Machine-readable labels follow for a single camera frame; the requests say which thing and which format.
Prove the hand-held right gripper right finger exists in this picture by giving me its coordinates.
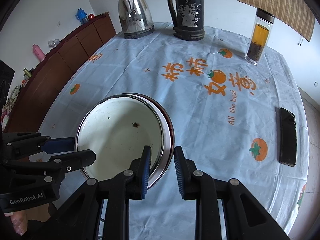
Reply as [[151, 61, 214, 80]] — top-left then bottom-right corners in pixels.
[[174, 146, 292, 240]]

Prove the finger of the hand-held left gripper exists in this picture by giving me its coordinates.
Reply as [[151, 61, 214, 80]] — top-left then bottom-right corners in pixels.
[[2, 131, 76, 159], [5, 149, 96, 180]]

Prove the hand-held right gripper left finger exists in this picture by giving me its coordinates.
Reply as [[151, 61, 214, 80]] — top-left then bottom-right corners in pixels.
[[51, 145, 152, 240]]

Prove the stainless steel bowl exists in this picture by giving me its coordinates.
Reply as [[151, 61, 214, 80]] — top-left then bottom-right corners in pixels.
[[120, 94, 173, 189]]

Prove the white enamel bowl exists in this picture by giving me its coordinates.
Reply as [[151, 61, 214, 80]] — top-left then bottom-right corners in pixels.
[[74, 95, 167, 189]]

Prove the person's left hand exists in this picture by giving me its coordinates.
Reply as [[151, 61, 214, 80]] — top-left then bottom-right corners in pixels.
[[5, 210, 28, 236]]

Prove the light blue printed tablecloth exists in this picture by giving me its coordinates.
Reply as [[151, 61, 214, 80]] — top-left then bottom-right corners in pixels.
[[29, 22, 310, 240]]

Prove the colourful clutter pile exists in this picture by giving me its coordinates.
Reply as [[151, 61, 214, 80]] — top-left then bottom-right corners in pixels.
[[2, 85, 23, 130]]

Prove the brown wooden sideboard cabinet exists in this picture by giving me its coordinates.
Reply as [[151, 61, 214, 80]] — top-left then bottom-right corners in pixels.
[[4, 12, 117, 133]]

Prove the pink thermos flask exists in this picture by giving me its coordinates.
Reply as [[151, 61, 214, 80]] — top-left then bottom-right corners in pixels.
[[32, 44, 45, 62]]

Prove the black smartphone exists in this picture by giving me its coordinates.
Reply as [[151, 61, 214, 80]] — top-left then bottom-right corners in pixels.
[[279, 107, 297, 167]]

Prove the blue water bottle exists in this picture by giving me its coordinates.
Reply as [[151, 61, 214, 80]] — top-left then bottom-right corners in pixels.
[[76, 8, 88, 25]]

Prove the stainless steel electric kettle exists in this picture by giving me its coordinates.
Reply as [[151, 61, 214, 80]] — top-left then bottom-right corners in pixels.
[[118, 0, 155, 40]]

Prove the glass tea bottle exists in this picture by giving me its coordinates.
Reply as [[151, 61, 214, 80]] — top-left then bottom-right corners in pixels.
[[244, 7, 275, 66]]

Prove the worn black thermos jug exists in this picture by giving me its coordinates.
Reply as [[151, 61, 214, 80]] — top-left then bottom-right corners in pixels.
[[167, 0, 206, 42]]

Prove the bamboo window blind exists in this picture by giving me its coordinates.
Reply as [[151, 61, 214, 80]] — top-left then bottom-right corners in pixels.
[[237, 0, 316, 46]]

